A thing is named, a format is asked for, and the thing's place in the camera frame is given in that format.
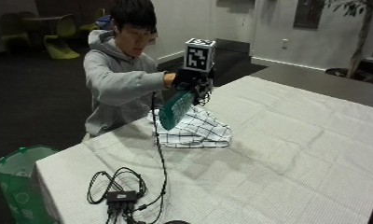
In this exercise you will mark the green plastic dustpan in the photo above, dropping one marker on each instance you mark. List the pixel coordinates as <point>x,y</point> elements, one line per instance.
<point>176,109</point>

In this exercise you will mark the white marker cube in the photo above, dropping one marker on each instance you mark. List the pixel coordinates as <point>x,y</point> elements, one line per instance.
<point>200,55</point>

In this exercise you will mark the white checked cloth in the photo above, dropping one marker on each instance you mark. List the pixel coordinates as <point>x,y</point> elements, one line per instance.
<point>202,130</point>

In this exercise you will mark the the person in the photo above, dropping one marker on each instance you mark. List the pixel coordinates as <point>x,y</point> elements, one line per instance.
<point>116,77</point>

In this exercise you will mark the white tablecloth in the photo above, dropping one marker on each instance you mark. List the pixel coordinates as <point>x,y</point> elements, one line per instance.
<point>257,155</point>

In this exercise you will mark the green chair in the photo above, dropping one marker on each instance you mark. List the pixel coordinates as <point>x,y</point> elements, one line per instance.
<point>60,39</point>

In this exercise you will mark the black hub box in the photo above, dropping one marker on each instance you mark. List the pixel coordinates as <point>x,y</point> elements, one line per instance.
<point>120,196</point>

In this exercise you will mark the potted tree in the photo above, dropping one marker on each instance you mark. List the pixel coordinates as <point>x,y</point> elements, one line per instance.
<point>358,37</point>

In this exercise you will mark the dark round table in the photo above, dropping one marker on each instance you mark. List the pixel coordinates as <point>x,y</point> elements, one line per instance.
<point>39,26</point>

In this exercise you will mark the green plastic bin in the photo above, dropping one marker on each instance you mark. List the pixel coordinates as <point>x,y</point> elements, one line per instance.
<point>19,183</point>

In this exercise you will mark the wall outlet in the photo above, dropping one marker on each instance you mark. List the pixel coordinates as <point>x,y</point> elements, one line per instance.
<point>284,43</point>

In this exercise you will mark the dark wall frame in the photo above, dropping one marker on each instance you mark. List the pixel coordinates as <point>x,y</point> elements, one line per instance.
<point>308,14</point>

